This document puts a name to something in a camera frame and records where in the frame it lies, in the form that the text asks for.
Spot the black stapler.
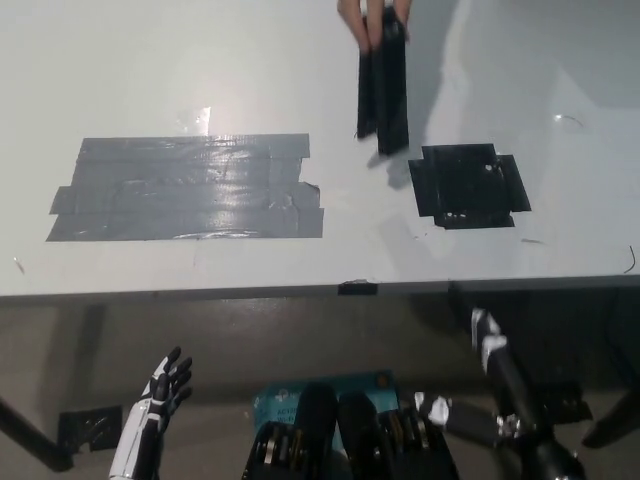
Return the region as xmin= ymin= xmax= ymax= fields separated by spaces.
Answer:
xmin=353 ymin=0 xmax=412 ymax=156

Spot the person's bare hand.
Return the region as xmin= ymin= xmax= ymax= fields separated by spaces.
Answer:
xmin=336 ymin=0 xmax=414 ymax=52

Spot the grey duct tape patch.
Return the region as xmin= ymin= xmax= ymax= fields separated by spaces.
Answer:
xmin=44 ymin=132 xmax=326 ymax=244

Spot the clear tape piece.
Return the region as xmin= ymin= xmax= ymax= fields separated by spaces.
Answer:
xmin=173 ymin=104 xmax=212 ymax=135

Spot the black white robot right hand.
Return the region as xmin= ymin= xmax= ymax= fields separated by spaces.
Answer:
xmin=413 ymin=306 xmax=587 ymax=480

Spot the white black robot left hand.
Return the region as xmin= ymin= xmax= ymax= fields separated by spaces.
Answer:
xmin=109 ymin=346 xmax=194 ymax=480

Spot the black table leg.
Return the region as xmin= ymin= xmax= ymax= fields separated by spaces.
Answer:
xmin=0 ymin=393 xmax=76 ymax=472
xmin=581 ymin=383 xmax=640 ymax=450

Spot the black floor tape patch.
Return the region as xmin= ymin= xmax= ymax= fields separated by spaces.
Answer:
xmin=58 ymin=403 xmax=124 ymax=450
xmin=529 ymin=381 xmax=596 ymax=426

